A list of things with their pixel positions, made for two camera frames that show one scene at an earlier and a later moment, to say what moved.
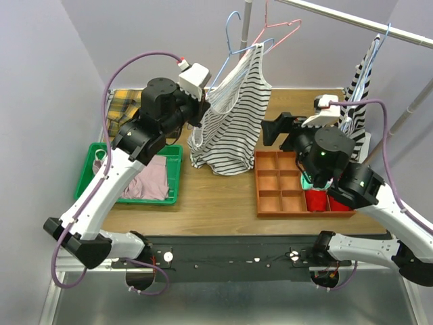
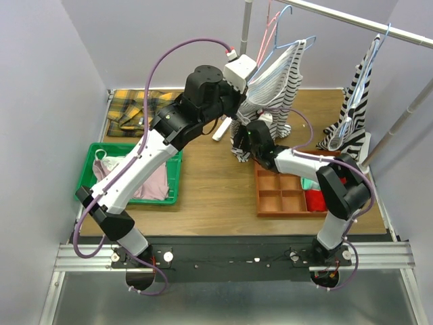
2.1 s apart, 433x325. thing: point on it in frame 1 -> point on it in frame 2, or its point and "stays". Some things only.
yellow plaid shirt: x=123 y=105 stays
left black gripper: x=197 y=110 -> x=235 y=98
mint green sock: x=306 y=184 stays
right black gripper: x=285 y=123 -> x=241 y=131
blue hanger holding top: x=375 y=47 stays
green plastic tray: x=174 y=156 stays
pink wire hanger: x=275 y=25 -> x=268 y=22
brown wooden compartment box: x=279 y=189 stays
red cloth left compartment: x=316 y=200 stays
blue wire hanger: x=231 y=53 -> x=280 y=47
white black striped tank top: x=225 y=143 -> x=272 y=92
